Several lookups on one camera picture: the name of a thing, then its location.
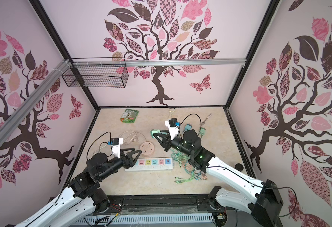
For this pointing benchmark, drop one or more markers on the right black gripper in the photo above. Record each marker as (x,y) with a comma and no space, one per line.
(167,143)

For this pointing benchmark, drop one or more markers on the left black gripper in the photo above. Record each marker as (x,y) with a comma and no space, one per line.
(131,162)

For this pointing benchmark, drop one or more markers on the light green charger plug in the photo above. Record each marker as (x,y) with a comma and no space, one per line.
(153,132)

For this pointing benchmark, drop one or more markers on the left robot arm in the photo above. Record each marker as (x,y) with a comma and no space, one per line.
(78,184)

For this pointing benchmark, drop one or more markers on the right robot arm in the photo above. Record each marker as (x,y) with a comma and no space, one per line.
(234,176)

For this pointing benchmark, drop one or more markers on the teal charger plug far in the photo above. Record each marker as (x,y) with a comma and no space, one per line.
(187,127)

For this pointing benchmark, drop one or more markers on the green charger plug right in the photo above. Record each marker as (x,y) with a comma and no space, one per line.
(202,132)

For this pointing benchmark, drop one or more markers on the round pink socket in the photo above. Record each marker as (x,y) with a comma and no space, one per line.
(147,149)

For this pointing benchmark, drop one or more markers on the white multicolour power strip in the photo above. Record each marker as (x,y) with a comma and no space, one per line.
(152,164)

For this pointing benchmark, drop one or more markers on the cream vegetable peeler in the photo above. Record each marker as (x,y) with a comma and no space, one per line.
(171,111)

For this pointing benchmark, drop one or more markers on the green snack packet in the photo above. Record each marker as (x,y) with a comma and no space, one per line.
(129,116)

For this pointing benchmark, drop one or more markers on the metal fork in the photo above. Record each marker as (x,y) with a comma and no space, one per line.
(204,121)

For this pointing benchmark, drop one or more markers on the glass jar black lid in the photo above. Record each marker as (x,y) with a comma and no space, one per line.
(239,167)

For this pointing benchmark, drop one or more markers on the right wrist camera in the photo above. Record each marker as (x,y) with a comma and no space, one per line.
(173,126)

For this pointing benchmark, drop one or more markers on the black front base frame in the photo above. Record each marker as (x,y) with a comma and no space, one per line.
(201,201)

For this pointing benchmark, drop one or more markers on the white vented cable duct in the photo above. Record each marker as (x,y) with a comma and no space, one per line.
(142,220)

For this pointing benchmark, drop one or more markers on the back aluminium rail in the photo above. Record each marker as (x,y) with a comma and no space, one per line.
(143,63)

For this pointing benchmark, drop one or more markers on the aluminium rail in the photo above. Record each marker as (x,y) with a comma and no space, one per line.
(17,117)
(143,63)

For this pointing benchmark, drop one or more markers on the black wire basket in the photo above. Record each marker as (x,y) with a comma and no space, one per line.
(103,72)

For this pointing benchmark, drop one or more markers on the left aluminium rail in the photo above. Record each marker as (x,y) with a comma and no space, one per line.
(17,117)

